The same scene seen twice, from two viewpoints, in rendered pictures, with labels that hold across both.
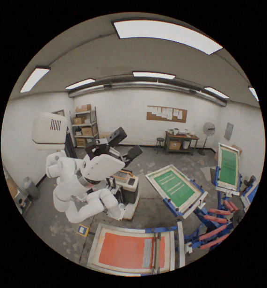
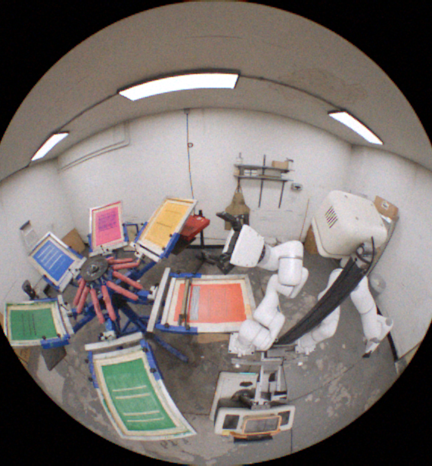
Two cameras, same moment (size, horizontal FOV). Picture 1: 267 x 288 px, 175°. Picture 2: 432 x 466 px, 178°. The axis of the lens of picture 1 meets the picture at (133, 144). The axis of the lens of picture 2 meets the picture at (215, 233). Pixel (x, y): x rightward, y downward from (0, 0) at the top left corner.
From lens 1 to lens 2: 0.45 m
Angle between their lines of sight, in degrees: 121
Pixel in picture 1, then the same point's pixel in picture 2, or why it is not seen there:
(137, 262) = (204, 291)
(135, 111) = not seen: outside the picture
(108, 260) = (231, 288)
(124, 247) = (220, 308)
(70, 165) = (283, 248)
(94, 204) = (266, 309)
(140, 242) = (203, 315)
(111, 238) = (237, 315)
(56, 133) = (325, 227)
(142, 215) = (202, 383)
